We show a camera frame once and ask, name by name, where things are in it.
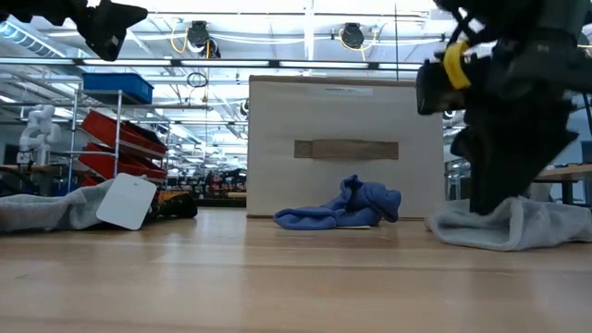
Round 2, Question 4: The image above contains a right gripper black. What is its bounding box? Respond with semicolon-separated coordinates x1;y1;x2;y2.
415;35;592;216

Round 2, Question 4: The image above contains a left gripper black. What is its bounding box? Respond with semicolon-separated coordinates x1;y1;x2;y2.
0;0;149;62

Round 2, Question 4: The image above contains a grey fleece garment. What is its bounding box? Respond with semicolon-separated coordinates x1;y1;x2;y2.
424;194;592;253

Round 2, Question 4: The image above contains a blue fleece cloth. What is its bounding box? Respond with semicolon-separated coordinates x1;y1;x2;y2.
272;174;402;231

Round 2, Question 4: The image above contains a black white-striped garment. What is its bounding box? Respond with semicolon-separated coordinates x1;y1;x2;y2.
150;190;199;220

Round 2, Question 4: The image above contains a blue plastic bin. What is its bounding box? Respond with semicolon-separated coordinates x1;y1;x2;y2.
81;72;154;105

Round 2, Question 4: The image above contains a wooden workbench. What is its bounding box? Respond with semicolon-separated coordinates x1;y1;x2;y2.
0;164;70;191
534;164;592;204

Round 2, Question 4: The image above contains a metal shelf rack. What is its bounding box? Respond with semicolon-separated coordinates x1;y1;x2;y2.
64;87;216;191

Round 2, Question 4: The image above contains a red plastic bin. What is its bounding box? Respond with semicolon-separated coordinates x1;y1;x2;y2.
77;142;168;181
79;109;168;156

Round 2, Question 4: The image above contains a long overhead light bar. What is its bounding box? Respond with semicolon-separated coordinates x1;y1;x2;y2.
0;55;425;71

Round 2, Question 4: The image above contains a cardboard box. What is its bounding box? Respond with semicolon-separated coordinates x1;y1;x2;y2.
246;75;446;219

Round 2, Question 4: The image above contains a white paper hang tag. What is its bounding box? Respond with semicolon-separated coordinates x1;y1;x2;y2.
95;172;158;231

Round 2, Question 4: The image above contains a long grey garment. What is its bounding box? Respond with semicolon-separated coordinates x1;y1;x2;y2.
0;178;117;234

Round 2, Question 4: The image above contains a black ceiling cable reel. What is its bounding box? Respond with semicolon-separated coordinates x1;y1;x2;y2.
186;19;222;60
339;21;367;51

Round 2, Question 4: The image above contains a hanging black cable loop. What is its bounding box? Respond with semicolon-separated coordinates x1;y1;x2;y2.
186;71;209;89

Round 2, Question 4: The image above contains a thin black hanging cable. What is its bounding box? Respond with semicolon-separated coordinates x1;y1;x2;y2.
583;92;592;136

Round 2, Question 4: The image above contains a yellow cable tag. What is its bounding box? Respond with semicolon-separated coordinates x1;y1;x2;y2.
442;40;473;91

